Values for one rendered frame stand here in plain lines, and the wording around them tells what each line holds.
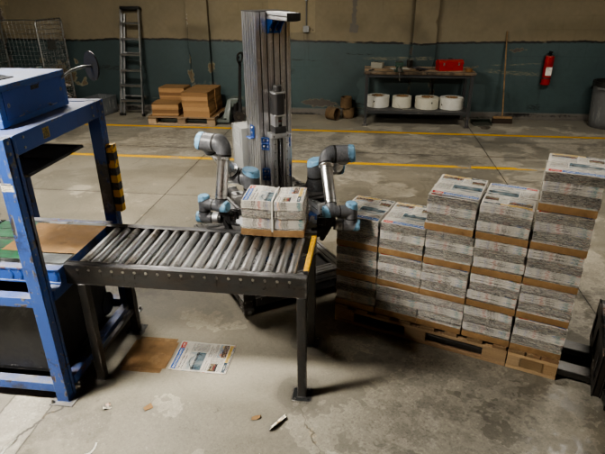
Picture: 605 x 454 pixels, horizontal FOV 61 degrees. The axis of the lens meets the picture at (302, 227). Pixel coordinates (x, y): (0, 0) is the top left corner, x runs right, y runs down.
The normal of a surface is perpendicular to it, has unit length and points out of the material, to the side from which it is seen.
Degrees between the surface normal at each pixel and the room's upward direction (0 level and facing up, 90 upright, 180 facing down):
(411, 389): 0
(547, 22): 90
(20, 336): 90
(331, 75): 90
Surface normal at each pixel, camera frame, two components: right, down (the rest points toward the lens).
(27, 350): -0.12, 0.42
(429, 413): 0.00, -0.91
